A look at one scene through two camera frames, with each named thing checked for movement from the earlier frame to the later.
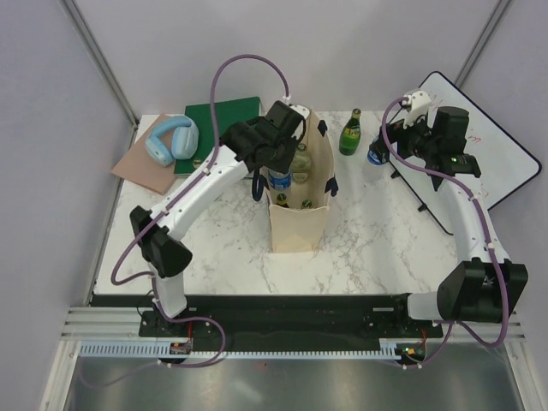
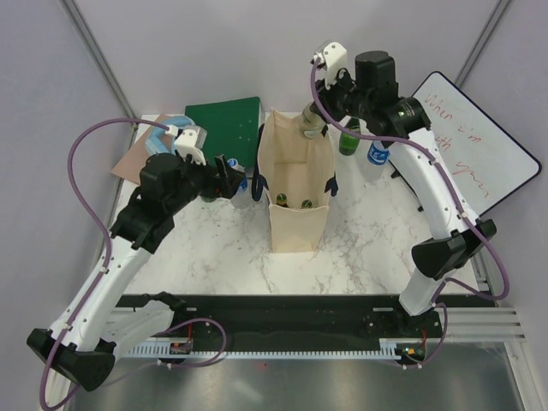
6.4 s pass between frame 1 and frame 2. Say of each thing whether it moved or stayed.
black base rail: stayed
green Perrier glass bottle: stayed
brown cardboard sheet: stayed
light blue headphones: stayed
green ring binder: stayed
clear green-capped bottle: moved
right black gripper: moved
